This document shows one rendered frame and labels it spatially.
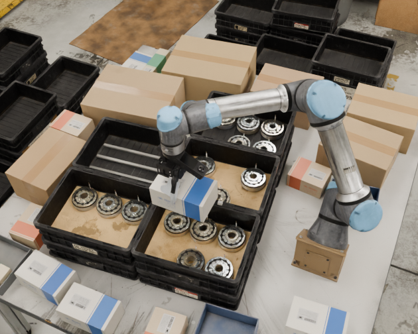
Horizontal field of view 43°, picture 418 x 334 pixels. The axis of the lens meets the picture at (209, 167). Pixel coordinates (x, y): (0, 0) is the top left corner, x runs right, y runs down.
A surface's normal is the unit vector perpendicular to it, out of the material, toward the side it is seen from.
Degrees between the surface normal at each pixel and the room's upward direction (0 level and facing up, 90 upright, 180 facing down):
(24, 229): 0
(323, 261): 90
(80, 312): 0
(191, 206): 90
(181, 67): 0
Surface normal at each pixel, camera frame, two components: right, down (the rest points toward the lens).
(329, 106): 0.19, 0.10
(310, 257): -0.43, 0.70
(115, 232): -0.04, -0.65
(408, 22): -0.41, 0.47
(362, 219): 0.29, 0.33
